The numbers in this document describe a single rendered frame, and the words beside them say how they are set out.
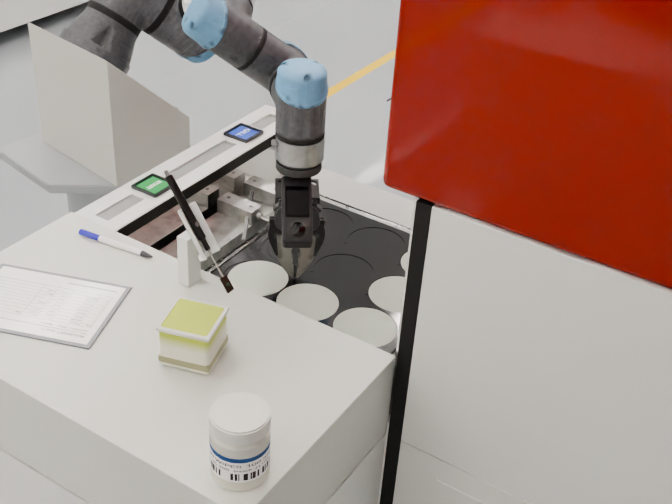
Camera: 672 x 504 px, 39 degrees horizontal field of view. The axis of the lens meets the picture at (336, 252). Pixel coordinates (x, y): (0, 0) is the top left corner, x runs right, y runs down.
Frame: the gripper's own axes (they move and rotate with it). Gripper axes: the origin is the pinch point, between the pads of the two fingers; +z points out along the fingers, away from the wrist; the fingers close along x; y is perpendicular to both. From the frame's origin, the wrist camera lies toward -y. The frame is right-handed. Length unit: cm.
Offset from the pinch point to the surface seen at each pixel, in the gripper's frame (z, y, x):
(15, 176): 92, 189, 98
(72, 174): 10, 48, 45
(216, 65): 92, 299, 29
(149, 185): -4.8, 19.2, 25.4
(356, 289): 1.6, -2.1, -10.1
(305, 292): 1.6, -3.1, -1.7
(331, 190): 9.6, 43.5, -8.7
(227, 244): 3.9, 14.1, 11.6
